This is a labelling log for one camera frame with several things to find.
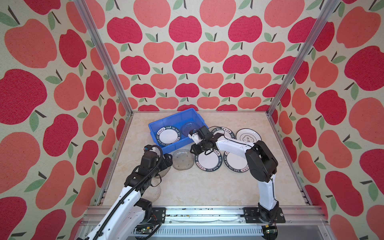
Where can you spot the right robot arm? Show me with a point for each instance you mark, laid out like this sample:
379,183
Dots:
260,160

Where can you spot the aluminium front rail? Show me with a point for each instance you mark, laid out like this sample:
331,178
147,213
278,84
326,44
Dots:
187,222

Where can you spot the right aluminium post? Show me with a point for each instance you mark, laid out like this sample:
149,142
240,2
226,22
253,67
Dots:
319,24

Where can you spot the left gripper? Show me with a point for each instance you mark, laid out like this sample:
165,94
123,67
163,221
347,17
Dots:
164,165

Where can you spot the white plate green rim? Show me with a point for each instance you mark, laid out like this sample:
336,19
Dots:
168,135
235,163
209,163
229,134

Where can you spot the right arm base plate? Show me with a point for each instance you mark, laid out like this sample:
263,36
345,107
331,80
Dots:
257,216

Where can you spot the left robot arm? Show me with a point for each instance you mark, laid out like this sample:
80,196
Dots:
131,212

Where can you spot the blue plastic bin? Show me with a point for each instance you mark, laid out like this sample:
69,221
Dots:
176,120

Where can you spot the left aluminium post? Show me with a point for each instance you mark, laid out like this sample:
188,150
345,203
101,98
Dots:
90,24

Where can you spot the white plate black rim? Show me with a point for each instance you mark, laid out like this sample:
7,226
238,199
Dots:
248,135

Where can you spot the aluminium post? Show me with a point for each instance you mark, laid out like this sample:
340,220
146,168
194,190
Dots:
90,24
319,24

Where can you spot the clear glass plate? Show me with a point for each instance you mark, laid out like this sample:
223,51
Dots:
189,126
153,192
182,160
161,174

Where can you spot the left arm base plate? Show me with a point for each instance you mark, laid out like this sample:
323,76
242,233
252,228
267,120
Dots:
154,215

